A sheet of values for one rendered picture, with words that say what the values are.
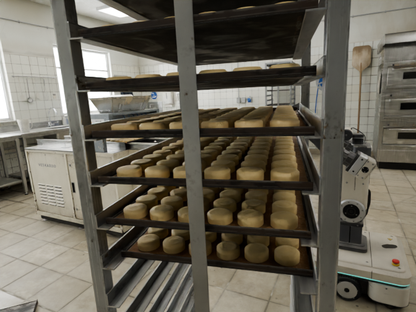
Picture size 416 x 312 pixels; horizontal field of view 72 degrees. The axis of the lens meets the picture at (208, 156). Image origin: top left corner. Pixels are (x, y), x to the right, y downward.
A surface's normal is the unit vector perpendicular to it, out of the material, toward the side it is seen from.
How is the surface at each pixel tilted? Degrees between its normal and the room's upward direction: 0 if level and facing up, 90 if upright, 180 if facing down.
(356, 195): 101
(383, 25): 90
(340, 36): 90
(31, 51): 90
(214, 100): 90
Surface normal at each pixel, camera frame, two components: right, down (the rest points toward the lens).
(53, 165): -0.44, 0.20
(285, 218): -0.05, -0.98
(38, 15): 0.90, 0.04
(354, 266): -0.28, -0.73
